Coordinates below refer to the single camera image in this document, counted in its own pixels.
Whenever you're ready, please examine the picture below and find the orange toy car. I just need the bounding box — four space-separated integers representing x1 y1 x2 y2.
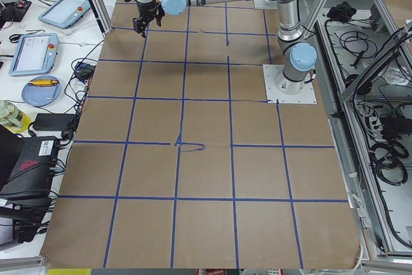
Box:
28 79 60 87

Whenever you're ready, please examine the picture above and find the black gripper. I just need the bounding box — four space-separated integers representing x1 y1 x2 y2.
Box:
133 0 165 38

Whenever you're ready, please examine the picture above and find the black power adapter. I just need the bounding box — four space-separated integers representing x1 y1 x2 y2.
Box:
32 113 75 131

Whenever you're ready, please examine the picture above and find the teach pendant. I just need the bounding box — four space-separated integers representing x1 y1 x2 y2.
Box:
38 0 91 29
9 33 59 77

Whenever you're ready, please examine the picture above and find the black computer box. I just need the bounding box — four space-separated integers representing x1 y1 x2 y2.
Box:
1 134 58 201

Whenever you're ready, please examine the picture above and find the far teach pendant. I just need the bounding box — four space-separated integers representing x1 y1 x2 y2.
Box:
38 0 91 29

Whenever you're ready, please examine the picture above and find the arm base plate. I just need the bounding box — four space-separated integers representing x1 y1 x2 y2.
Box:
263 64 317 104

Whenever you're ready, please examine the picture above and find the blue plate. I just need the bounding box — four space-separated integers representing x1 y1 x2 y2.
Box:
21 75 62 107

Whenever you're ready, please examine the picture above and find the brown paper table cover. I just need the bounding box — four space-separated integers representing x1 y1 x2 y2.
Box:
41 0 361 269

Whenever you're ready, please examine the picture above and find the near teach pendant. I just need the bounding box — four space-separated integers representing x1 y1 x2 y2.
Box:
9 33 59 77

